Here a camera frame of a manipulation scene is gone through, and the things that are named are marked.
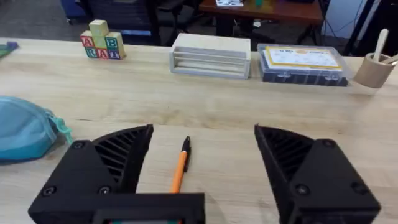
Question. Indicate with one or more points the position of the heap of alphabet toy blocks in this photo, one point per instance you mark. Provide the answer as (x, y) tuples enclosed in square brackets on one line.
[(102, 42)]

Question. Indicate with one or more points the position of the green board with blocks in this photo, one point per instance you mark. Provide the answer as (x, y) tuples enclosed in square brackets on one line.
[(6, 49)]

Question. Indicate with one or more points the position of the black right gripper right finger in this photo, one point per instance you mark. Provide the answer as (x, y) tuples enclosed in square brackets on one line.
[(323, 183)]

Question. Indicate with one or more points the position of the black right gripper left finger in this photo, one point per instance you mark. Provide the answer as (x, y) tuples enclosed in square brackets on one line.
[(81, 174)]

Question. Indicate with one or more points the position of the white wooden slotted box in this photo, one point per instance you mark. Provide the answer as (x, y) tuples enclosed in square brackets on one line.
[(211, 56)]

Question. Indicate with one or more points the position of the clear plastic box with label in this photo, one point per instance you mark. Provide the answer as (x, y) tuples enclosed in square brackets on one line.
[(301, 67)]

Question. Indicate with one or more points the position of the orange pen with black cap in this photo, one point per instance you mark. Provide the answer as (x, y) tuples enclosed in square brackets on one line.
[(179, 171)]

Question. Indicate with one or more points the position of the tan round cup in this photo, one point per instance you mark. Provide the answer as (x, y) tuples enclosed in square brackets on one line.
[(371, 73)]

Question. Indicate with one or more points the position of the brown wooden desk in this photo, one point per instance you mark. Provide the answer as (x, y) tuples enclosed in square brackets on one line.
[(280, 11)]

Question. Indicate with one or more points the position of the teal soft zip bag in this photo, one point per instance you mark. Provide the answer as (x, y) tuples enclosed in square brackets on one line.
[(21, 130)]

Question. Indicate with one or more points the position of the pale wooden spoon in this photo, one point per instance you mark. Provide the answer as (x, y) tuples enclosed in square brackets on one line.
[(380, 43)]

